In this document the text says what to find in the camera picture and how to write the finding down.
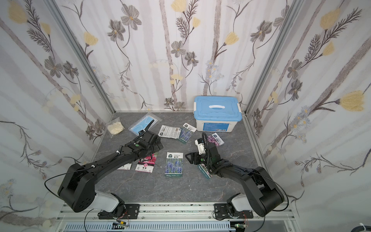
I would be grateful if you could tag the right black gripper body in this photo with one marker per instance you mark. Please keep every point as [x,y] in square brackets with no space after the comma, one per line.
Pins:
[197,157]

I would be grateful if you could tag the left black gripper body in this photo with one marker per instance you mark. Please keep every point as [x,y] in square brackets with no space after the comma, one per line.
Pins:
[152,138]

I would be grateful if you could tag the pink cosmos seed packet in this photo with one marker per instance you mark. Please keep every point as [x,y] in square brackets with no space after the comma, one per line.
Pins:
[204,171]
[215,139]

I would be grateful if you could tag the lavender seed packet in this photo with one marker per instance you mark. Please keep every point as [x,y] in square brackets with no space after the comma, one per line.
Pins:
[174,164]
[186,132]

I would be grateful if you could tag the hollyhock seed packet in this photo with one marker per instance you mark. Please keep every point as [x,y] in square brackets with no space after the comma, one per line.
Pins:
[125,167]
[147,164]

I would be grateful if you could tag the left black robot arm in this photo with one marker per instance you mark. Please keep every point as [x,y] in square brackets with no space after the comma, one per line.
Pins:
[78,186]

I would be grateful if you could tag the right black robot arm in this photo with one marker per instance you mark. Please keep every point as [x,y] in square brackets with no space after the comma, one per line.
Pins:
[262,193]

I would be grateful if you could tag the white back-side seed packet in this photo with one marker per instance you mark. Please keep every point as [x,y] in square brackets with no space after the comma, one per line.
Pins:
[169,132]

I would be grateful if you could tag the bagged blue face masks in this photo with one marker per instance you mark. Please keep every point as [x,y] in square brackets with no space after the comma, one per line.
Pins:
[143,122]

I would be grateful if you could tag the blue lidded storage box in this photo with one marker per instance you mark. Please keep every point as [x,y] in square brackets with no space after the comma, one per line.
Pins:
[216,113]

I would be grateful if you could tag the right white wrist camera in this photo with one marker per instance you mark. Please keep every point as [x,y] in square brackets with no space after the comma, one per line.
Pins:
[200,146]

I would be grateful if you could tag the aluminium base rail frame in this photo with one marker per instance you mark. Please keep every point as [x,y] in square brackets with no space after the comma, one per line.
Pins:
[176,217]

